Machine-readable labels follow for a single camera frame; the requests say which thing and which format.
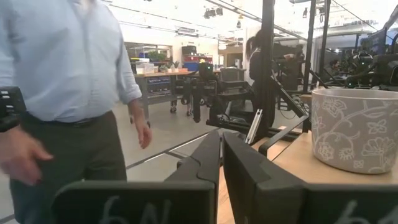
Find thin black frame post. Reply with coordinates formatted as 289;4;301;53
318;0;332;78
302;0;317;93

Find grey plastic bin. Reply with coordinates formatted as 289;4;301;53
220;67;246;83

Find black ceiling spotlights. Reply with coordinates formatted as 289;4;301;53
203;6;224;20

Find thick black frame post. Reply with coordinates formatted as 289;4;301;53
260;0;277;139

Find black diagonal frame brace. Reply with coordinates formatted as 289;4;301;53
269;73;309;118

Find person in light shirt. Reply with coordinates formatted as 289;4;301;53
0;0;153;224

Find black ribbed device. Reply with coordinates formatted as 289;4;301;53
0;86;27;133

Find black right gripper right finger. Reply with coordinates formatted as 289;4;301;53
222;131;398;224

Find person standing at robot rig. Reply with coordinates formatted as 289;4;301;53
244;29;304;94

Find green potted plant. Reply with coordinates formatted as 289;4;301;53
147;50;167;63

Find person's hand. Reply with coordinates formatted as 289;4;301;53
136;119;153;150
0;125;54;187

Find grey floral ceramic cup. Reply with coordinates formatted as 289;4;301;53
310;88;398;175

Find workbench with wooden top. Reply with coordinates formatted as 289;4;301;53
133;70;201;121

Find black robot rig on stand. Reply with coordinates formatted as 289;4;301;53
172;62;261;128

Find silver aluminium extrusion bar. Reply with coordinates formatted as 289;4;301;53
244;108;264;145

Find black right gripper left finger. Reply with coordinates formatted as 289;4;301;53
51;131;221;224

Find person seated behind posts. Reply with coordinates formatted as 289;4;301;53
325;58;343;78

